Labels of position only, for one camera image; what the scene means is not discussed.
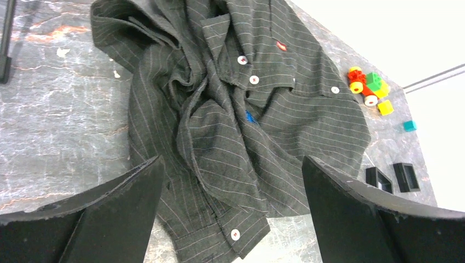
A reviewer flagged black square frame far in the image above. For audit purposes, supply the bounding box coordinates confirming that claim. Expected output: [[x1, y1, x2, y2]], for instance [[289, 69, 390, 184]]
[[393, 163, 421, 193]]

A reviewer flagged black microphone tripod stand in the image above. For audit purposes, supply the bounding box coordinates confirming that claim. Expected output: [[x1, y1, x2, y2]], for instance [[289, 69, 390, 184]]
[[1, 0, 17, 84]]

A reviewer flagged dark grey pinstriped shirt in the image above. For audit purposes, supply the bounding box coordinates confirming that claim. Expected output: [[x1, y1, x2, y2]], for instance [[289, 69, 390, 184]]
[[90, 1, 371, 262]]

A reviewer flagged yellow toy brick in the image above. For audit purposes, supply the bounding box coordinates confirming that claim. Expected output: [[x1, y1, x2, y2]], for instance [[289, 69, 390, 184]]
[[377, 100, 394, 116]]

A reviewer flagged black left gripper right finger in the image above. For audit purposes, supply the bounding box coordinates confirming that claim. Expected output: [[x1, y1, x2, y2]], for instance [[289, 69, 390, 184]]
[[302, 157, 464, 262]]

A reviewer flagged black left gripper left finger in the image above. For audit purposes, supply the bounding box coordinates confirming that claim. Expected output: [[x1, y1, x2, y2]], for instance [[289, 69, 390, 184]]
[[1, 157, 165, 262]]

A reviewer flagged red yellow toy car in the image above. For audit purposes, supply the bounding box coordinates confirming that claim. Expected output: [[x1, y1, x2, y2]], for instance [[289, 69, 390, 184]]
[[347, 66, 390, 106]]

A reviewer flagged blue round brooch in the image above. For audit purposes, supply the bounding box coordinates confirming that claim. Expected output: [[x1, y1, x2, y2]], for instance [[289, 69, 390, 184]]
[[246, 111, 258, 125]]

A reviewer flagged teal toy cube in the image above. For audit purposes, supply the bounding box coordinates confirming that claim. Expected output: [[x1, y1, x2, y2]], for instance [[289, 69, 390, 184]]
[[402, 120, 417, 132]]

